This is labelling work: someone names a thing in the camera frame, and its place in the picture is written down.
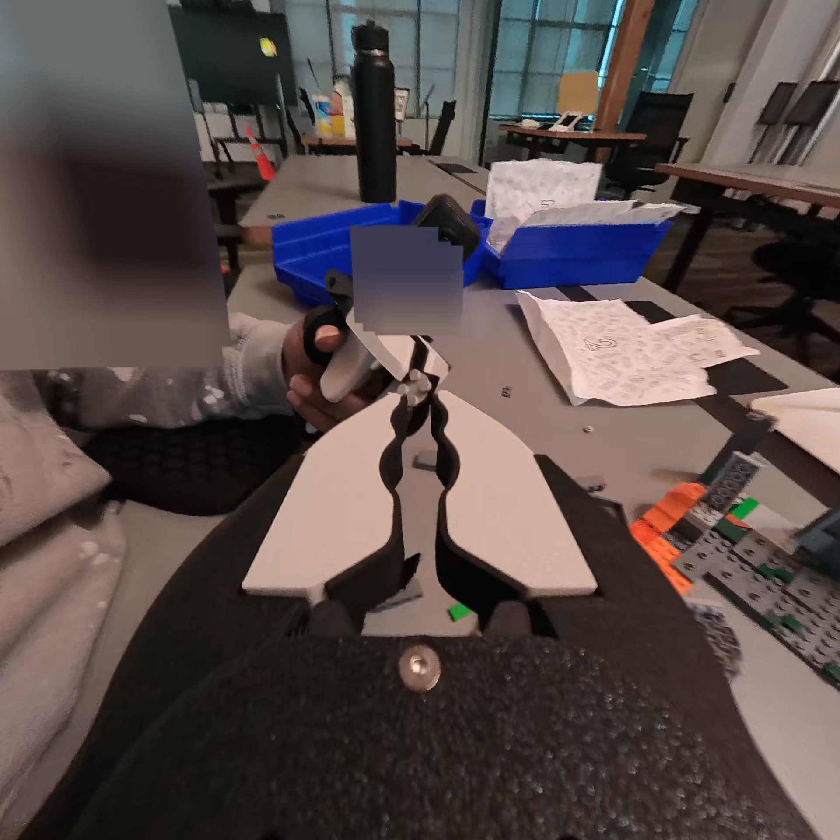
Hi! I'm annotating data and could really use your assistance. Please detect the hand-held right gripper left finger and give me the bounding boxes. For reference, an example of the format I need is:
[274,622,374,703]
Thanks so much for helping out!
[243,390,408,605]

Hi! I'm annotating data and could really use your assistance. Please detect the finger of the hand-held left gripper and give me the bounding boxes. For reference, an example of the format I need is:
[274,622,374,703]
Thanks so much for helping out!
[410,338,451,388]
[347,329,418,384]

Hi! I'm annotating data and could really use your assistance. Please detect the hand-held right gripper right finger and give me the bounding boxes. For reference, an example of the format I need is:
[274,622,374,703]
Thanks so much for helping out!
[434,390,598,602]

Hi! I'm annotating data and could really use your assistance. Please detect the person's left forearm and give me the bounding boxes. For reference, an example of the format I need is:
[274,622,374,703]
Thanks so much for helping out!
[40,315,296,427]

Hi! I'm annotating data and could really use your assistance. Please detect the orange lego plate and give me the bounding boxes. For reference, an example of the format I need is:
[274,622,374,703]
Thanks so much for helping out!
[633,525,694,594]

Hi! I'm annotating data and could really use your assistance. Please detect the orange lego slope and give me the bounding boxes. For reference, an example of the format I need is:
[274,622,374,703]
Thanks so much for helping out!
[630,482,710,539]

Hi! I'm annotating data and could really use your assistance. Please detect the dark blue-grey lego bar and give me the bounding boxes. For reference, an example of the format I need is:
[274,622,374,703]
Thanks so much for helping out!
[703,414,775,480]

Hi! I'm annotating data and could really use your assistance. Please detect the grey lego baseplate build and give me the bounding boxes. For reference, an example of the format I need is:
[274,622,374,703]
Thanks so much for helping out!
[676,453,840,686]
[788,506,840,578]

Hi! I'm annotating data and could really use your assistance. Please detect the person's left hand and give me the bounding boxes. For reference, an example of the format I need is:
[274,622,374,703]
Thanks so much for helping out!
[283,313,401,431]

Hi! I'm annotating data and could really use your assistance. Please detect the blue storage bin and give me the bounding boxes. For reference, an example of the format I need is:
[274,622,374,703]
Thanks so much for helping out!
[273,200,487,305]
[470,197,673,290]

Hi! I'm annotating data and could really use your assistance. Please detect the black water bottle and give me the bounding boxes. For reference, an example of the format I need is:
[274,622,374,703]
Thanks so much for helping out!
[351,20,399,204]

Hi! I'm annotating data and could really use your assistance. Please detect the white printed paper bag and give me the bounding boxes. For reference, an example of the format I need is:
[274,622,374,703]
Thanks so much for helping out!
[657,313,760,371]
[516,292,716,405]

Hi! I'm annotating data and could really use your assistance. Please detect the orange traffic cone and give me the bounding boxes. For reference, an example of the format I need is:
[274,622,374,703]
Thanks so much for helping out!
[247,129,279,182]

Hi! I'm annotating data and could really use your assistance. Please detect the person's bleached grey clothing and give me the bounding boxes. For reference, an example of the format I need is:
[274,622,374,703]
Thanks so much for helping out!
[0,372,127,788]

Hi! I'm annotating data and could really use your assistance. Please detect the black monitor screen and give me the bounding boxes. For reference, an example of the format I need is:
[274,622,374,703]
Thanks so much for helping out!
[171,7,296,106]

